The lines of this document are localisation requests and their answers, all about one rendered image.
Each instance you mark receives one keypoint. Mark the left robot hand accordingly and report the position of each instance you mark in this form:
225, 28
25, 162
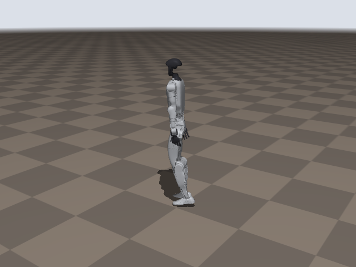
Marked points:
175, 139

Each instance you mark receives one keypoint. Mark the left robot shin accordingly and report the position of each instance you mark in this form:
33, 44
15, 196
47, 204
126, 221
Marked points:
181, 180

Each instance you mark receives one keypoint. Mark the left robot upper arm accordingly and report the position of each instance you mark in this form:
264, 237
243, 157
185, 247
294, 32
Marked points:
171, 90

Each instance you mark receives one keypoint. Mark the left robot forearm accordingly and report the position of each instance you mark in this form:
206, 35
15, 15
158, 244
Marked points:
172, 117

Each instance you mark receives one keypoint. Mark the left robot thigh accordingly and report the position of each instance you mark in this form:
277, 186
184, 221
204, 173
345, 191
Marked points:
173, 149

